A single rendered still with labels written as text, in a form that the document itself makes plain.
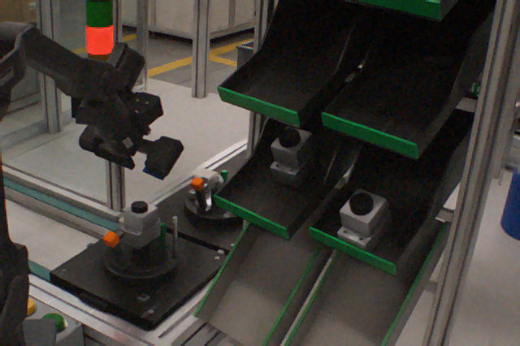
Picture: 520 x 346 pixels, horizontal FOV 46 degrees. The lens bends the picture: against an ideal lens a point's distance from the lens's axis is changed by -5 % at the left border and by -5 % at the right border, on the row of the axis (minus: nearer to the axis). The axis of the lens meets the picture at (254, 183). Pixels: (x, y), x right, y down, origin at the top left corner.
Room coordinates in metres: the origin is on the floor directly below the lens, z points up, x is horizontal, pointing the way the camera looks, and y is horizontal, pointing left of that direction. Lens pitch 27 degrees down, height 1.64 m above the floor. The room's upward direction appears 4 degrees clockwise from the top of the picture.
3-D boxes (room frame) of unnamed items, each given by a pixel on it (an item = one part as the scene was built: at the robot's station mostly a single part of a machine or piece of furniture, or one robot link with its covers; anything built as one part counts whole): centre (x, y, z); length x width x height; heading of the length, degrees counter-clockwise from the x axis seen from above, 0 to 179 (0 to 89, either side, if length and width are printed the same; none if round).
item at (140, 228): (0.98, 0.19, 1.06); 0.08 x 0.04 x 0.07; 152
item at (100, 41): (1.17, 0.31, 1.33); 0.05 x 0.05 x 0.05
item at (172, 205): (1.20, 0.07, 1.01); 0.24 x 0.24 x 0.13; 61
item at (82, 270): (0.97, 0.20, 0.96); 0.24 x 0.24 x 0.02; 61
